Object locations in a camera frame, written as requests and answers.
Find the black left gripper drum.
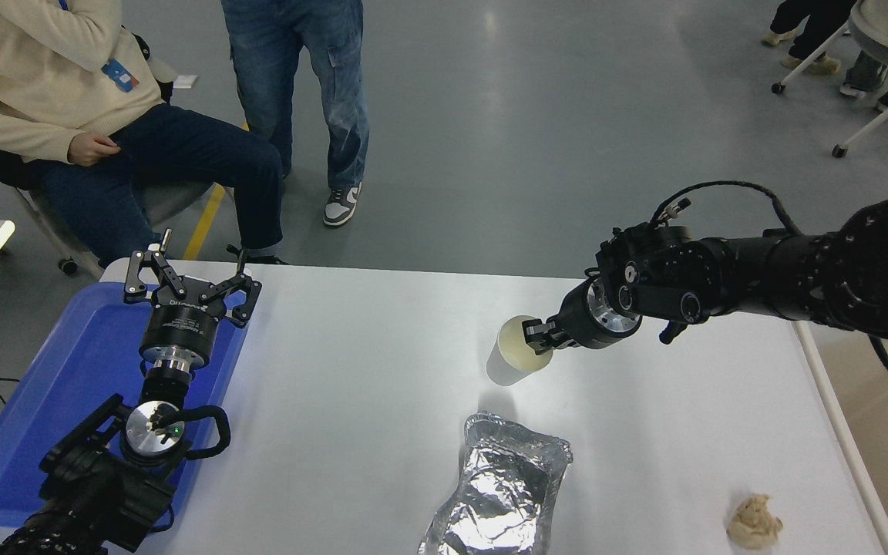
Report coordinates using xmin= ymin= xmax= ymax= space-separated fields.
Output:
xmin=140 ymin=291 xmax=224 ymax=358

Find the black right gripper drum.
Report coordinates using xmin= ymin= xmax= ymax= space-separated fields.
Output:
xmin=548 ymin=282 xmax=631 ymax=351

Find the white paper cup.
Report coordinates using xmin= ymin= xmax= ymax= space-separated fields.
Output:
xmin=486 ymin=314 xmax=554 ymax=386

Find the person's right hand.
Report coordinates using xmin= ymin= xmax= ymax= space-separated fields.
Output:
xmin=66 ymin=131 xmax=121 ymax=167

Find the wheeled office chair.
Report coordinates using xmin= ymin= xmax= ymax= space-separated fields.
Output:
xmin=0 ymin=31 xmax=217 ymax=277

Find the blue plastic tray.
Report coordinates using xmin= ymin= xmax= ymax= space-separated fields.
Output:
xmin=0 ymin=281 xmax=251 ymax=529

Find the crumpled silver foil tray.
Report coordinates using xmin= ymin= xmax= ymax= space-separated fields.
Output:
xmin=417 ymin=411 xmax=574 ymax=555

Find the crumpled tan paper ball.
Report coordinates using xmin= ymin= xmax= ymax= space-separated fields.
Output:
xmin=726 ymin=493 xmax=784 ymax=550

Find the white wheeled stool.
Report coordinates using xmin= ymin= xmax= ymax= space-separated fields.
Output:
xmin=770 ymin=19 xmax=888 ymax=159

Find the blue lanyard badge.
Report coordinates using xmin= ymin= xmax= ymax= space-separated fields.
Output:
xmin=59 ymin=0 xmax=141 ymax=94

